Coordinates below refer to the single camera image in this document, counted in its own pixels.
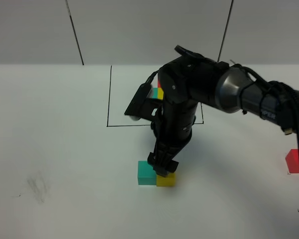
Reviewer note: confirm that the template green block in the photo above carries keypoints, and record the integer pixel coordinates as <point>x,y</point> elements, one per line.
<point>154,93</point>

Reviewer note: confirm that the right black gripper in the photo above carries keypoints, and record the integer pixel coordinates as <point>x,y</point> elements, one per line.
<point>173,131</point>

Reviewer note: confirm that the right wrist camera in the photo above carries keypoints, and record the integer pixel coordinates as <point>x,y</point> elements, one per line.
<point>144,107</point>

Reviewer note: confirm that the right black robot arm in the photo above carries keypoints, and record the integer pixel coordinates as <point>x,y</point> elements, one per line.
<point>192,79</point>

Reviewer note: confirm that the template yellow block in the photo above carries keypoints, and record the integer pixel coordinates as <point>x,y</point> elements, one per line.
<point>160,93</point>

